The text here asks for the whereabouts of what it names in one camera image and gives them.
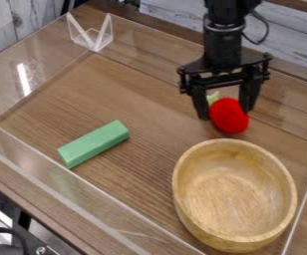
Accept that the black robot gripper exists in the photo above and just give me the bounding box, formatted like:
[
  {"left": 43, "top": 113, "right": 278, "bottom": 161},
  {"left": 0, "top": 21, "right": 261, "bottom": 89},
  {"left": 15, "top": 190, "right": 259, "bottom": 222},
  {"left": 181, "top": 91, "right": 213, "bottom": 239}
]
[{"left": 177, "top": 19, "right": 272, "bottom": 121}]

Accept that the red plush strawberry toy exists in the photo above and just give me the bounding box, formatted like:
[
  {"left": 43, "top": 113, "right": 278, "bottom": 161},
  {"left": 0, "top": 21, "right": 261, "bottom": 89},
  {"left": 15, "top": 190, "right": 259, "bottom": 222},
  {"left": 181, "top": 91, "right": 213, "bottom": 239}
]
[{"left": 207, "top": 92, "right": 249, "bottom": 133}]

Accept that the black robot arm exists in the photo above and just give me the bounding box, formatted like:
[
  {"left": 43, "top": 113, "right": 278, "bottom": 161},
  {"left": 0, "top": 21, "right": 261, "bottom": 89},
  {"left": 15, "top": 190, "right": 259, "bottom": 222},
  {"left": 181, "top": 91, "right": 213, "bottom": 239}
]
[{"left": 177, "top": 0, "right": 272, "bottom": 121}]

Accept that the green rectangular block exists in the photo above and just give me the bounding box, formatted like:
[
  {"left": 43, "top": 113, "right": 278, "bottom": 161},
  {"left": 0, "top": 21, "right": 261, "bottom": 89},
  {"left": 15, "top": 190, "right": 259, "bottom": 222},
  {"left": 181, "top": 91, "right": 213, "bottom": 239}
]
[{"left": 58, "top": 120, "right": 130, "bottom": 168}]

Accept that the wooden bowl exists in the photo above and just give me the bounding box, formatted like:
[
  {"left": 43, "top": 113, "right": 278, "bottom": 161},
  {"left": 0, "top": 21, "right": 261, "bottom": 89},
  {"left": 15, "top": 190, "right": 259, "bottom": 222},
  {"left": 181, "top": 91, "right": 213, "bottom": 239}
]
[{"left": 172, "top": 138, "right": 298, "bottom": 253}]

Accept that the black cable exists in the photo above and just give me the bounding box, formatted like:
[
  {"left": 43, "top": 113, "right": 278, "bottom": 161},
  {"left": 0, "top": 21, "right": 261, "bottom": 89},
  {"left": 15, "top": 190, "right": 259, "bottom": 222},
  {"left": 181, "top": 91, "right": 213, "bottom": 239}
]
[{"left": 241, "top": 9, "right": 271, "bottom": 46}]

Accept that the clear acrylic tray wall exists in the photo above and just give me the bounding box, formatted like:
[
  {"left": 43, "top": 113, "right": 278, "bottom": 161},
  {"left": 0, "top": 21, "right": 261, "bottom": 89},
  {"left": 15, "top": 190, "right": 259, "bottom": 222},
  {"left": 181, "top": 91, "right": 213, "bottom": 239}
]
[{"left": 0, "top": 8, "right": 307, "bottom": 255}]

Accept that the black table leg bracket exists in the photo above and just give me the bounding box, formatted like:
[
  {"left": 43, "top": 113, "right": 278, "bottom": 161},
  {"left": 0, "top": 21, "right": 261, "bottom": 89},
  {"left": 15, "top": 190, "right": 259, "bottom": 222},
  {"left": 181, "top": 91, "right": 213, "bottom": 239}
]
[{"left": 13, "top": 210, "right": 60, "bottom": 255}]

